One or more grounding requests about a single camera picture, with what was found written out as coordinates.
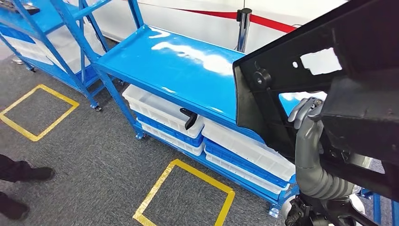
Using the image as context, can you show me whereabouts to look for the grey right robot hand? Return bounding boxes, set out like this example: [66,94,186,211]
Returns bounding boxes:
[287,97,327,170]

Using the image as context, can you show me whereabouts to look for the long black plastic frame part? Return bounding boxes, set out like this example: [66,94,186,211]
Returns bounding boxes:
[232,0,399,203]

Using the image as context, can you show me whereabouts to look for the black angled plastic part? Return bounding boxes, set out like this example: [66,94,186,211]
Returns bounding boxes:
[179,108,198,131]

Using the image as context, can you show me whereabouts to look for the dark flat part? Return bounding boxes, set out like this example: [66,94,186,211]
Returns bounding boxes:
[0,0,40,16]

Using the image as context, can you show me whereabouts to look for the white plastic storage bin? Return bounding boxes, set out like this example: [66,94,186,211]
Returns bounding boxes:
[122,84,206,139]
[204,151,290,195]
[137,120,205,157]
[201,117,296,183]

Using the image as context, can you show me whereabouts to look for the yellow floor tape square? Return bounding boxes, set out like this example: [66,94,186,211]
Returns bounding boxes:
[132,158,236,226]
[0,83,80,143]

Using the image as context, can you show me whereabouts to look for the red barrier belt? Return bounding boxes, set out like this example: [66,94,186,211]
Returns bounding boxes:
[177,8,238,20]
[249,14,298,34]

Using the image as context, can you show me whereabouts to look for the white car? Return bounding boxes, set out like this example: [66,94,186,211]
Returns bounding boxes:
[62,0,350,55]

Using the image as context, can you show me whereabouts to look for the translucent white storage bin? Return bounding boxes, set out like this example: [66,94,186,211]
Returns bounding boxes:
[47,24,105,74]

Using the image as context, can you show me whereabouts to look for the person's foot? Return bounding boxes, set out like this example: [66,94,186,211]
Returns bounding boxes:
[0,192,30,220]
[0,154,55,183]

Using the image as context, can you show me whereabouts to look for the black stanchion post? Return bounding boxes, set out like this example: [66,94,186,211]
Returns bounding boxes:
[236,8,253,54]

